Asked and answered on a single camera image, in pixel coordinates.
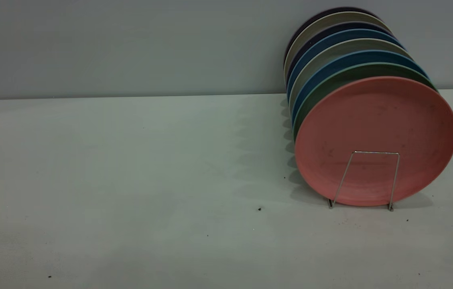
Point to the pink round plate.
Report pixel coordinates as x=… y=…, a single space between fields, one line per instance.
x=374 y=132

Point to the dark purple round plate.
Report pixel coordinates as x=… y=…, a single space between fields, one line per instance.
x=303 y=29
x=322 y=34

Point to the green round plate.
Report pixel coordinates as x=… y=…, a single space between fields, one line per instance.
x=322 y=83

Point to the blue round plate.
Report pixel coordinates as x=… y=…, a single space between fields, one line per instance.
x=322 y=70
x=322 y=43

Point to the beige round plate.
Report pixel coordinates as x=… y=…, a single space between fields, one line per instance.
x=322 y=56
x=322 y=24

